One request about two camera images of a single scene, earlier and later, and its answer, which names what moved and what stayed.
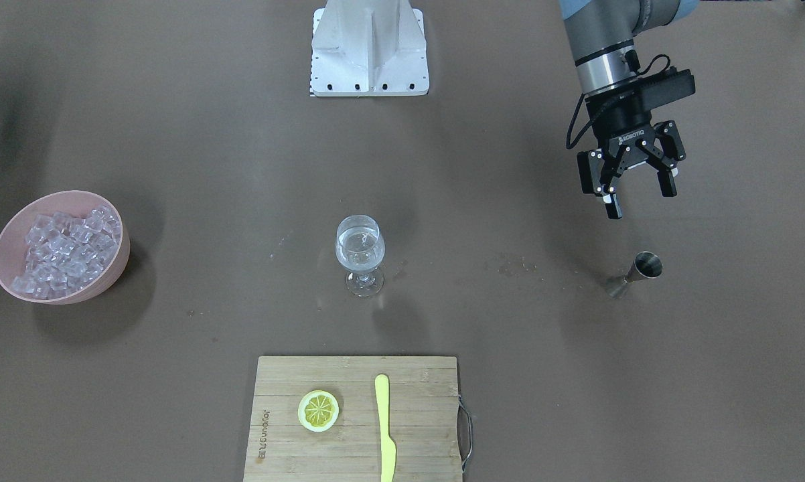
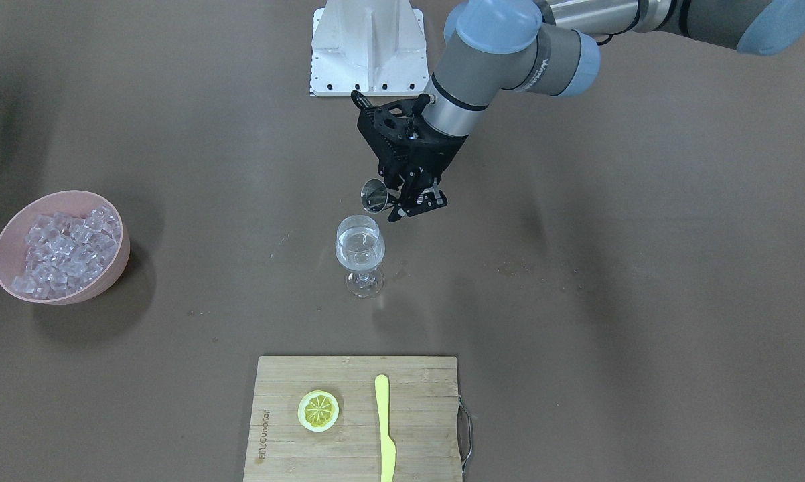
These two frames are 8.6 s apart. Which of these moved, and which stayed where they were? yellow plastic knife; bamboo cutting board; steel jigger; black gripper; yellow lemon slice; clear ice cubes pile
Moved: black gripper; steel jigger
Stayed: yellow plastic knife; clear ice cubes pile; bamboo cutting board; yellow lemon slice
